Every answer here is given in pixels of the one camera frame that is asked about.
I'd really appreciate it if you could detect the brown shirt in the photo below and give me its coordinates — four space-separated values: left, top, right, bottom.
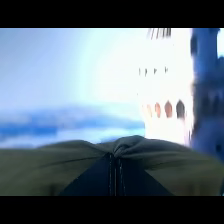
0 134 224 197

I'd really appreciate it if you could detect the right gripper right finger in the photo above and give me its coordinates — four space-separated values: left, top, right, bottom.
115 156 175 197

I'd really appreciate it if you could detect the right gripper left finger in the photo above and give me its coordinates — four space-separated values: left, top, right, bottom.
59 152 116 197

